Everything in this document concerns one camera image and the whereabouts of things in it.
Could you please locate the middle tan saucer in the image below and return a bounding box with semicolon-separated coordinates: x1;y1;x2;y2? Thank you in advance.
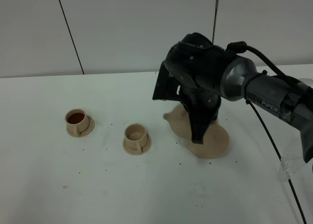
122;135;152;156

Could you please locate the left tan teacup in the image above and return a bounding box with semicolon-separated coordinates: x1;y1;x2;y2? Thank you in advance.
65;109;89;137

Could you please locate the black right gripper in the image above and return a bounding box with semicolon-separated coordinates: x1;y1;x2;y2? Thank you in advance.
179;85;221;144

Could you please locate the tan teacup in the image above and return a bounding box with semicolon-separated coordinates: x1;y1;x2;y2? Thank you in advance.
124;123;148;146
65;109;89;137

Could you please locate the tan teapot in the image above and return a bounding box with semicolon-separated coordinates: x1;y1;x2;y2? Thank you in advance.
163;104;220;139

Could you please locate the middle tan teacup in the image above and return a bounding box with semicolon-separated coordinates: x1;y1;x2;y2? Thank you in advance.
124;123;148;146

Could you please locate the left tan saucer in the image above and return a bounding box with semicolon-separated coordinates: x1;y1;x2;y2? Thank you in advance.
66;116;95;137

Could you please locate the large tan teapot saucer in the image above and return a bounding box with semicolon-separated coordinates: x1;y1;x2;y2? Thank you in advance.
186;123;230;159

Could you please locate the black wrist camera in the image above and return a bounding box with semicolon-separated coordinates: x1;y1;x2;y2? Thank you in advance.
152;62;180;102

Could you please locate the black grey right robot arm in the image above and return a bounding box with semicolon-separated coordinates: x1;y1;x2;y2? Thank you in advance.
153;33;313;162

